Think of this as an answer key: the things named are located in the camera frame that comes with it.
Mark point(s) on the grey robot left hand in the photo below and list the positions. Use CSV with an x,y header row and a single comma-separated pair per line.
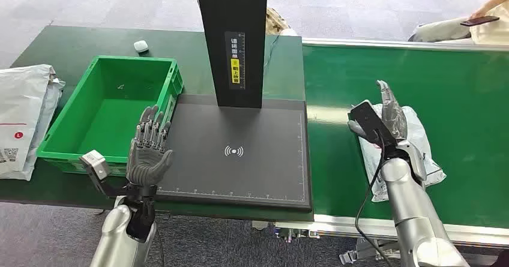
x,y
147,162

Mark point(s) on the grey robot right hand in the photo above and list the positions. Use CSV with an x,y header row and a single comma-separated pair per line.
x,y
393,118

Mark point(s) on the grey-white courier mailer package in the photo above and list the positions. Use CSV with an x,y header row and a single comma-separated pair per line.
x,y
417,130

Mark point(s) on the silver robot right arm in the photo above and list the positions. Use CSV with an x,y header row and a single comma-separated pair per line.
x,y
413,217

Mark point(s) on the green conveyor belt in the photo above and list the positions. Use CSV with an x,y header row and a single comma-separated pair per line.
x,y
457,98

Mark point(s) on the black scanner machine column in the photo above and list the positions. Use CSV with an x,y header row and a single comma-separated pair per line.
x,y
222,18

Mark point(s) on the green plastic crate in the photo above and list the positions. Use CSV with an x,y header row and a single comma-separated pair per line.
x,y
103,110

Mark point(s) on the plain grey-white mailer bag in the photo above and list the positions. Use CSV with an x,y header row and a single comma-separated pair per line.
x,y
48,110

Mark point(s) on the small white earbuds case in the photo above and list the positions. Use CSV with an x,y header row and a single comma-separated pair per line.
x,y
140,46

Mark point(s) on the black smartphone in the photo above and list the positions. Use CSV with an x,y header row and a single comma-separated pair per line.
x,y
479,20

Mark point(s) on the person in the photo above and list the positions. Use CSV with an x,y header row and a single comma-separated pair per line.
x,y
493,32

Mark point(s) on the white mailer with red mark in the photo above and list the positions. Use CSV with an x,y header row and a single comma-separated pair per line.
x,y
20,106

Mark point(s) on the patterned woven bag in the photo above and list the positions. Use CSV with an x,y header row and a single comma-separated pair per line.
x,y
276,22

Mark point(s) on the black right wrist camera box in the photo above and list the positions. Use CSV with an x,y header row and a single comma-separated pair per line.
x,y
370,120

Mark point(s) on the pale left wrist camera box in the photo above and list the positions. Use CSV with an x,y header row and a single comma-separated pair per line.
x,y
95,164

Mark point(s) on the black scanner machine base plate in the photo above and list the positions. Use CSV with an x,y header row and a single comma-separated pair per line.
x,y
254,177

